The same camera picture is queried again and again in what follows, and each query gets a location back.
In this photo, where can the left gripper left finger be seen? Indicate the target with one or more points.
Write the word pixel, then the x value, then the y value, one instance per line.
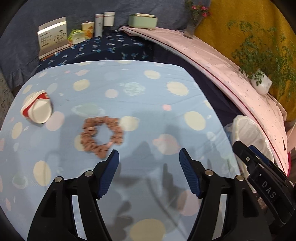
pixel 54 218

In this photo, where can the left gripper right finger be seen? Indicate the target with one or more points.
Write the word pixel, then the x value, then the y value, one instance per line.
pixel 243 220

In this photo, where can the dark red scrunchie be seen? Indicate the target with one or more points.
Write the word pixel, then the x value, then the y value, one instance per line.
pixel 99 134

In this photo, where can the round red white paper cup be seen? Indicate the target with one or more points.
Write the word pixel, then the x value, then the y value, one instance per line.
pixel 38 108

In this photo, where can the white lined trash bin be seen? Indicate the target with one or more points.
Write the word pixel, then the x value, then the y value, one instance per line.
pixel 244 129

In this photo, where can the pink bed sheet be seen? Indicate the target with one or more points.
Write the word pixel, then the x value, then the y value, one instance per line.
pixel 262 109

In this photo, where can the light blue dotted tablecloth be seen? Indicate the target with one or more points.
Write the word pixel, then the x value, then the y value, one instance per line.
pixel 68 118

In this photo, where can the potted green plant white pot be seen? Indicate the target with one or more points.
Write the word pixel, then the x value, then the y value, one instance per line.
pixel 265 51

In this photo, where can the yellow hanging cloth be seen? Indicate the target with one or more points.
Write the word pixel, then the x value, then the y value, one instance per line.
pixel 213 31

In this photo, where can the white open gift box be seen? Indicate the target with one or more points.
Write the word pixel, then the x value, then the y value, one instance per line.
pixel 52 37

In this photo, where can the green white small packet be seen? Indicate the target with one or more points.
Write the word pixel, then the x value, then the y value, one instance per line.
pixel 76 37

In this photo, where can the navy floral cloth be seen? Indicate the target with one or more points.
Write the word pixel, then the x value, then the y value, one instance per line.
pixel 116 46

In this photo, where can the glass vase pink flowers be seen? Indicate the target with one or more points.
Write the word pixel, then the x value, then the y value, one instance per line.
pixel 197 10

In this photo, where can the orange patterned small box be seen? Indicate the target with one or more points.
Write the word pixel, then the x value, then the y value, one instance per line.
pixel 88 29

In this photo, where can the blue grey hanging blanket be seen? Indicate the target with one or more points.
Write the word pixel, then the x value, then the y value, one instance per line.
pixel 19 42

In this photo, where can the tall white tube bottle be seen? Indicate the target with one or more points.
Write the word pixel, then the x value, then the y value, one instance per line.
pixel 98 23

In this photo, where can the white cylindrical jar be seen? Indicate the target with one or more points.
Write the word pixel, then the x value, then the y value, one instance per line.
pixel 109 17

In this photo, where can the mint green tissue box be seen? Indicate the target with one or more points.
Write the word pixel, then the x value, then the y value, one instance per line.
pixel 142 21

